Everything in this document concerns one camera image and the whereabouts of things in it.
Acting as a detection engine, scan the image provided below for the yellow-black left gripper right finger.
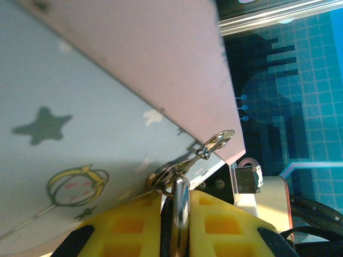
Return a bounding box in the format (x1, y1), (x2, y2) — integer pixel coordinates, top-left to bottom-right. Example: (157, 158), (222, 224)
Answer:
(188, 189), (299, 257)

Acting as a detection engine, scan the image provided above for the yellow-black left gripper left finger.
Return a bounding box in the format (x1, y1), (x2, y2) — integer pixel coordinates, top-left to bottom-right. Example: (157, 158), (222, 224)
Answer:
(53, 191), (163, 257)

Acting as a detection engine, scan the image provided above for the cartoon print tin box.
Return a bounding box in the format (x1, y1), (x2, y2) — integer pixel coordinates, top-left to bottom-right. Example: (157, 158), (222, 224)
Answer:
(0, 0), (247, 257)

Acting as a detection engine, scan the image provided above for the beige holder with orange rack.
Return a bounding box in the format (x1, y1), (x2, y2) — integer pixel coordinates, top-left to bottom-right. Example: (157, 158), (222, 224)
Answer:
(254, 176), (293, 241)

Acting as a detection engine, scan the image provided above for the black plastic object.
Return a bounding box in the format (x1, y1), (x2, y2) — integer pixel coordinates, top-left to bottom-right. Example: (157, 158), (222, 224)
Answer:
(280, 194), (343, 257)

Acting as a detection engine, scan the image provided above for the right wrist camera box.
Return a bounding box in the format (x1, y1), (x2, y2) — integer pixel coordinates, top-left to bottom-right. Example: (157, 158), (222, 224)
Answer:
(234, 165), (263, 195)

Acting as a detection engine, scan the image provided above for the aluminium frame post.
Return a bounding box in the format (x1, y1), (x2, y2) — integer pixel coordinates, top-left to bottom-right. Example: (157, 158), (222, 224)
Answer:
(217, 0), (343, 36)

